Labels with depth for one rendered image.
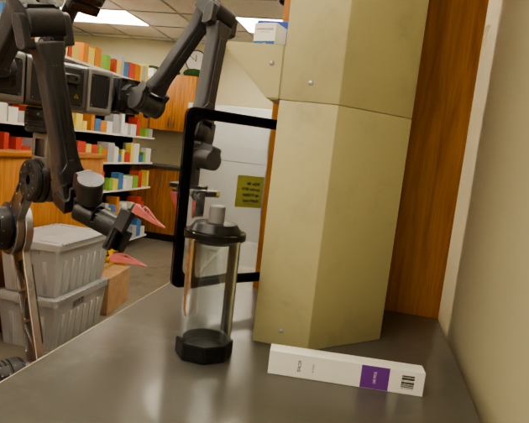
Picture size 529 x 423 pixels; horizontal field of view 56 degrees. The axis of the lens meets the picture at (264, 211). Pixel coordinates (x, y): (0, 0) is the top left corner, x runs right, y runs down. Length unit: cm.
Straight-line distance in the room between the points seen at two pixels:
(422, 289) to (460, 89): 50
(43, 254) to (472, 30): 251
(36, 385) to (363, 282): 62
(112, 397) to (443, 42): 106
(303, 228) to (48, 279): 236
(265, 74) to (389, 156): 30
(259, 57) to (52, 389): 65
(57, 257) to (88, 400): 232
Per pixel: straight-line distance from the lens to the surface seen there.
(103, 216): 116
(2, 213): 222
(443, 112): 131
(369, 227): 101
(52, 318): 317
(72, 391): 81
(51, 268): 310
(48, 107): 119
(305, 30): 96
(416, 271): 132
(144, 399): 78
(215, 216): 85
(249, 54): 97
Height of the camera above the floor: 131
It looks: 7 degrees down
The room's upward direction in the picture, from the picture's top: 6 degrees clockwise
